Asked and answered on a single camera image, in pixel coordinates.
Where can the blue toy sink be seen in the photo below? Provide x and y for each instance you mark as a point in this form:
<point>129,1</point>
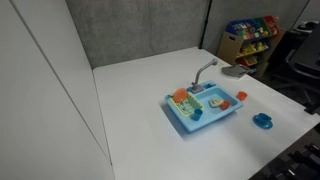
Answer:
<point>206,120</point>

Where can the orange toy plate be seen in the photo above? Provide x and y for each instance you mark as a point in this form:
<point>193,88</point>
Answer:
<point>180,95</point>

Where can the blue saucer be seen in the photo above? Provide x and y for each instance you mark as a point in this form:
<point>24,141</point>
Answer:
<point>261,125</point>

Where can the yellow toy sponge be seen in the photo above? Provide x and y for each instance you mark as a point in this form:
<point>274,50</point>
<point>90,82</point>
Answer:
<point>215,102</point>

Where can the yellow dish rack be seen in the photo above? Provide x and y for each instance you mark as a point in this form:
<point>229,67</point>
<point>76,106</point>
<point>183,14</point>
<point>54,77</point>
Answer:
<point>190,108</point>

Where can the black stand pole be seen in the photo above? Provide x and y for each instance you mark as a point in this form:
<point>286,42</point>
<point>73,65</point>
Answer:
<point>205,23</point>

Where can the blue teacup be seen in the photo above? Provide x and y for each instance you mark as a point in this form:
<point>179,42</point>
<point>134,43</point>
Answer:
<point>263,117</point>

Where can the grey toy faucet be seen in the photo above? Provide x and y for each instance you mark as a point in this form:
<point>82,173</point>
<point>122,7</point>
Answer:
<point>197,87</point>

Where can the blue tumbler cup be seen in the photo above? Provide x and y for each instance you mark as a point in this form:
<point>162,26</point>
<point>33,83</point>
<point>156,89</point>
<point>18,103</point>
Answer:
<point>197,115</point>

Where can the grey metal mounting plate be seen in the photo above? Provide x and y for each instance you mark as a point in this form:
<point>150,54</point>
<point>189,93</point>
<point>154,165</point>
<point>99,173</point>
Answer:
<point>235,71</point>

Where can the black equipment frame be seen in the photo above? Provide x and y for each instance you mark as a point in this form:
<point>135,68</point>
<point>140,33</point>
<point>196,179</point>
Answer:
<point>293,160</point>

